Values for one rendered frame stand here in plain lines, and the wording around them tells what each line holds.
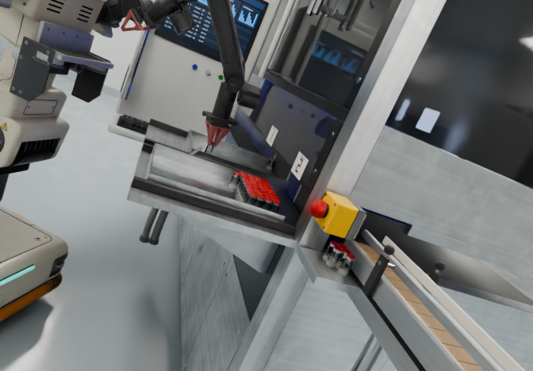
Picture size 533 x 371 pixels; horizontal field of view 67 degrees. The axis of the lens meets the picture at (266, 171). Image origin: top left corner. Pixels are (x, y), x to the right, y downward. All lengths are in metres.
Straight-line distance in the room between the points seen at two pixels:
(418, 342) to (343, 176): 0.38
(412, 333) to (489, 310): 0.62
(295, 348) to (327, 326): 0.10
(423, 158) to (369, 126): 0.17
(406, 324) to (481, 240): 0.49
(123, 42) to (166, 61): 4.61
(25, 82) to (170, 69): 0.70
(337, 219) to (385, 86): 0.30
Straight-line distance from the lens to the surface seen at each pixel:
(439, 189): 1.07
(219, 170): 1.20
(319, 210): 0.86
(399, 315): 0.81
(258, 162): 1.57
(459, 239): 1.18
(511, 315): 1.45
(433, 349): 0.75
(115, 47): 6.44
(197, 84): 1.84
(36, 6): 1.31
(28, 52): 1.30
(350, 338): 1.19
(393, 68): 0.93
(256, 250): 1.07
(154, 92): 1.84
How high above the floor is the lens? 1.22
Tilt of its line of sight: 13 degrees down
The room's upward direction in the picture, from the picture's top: 24 degrees clockwise
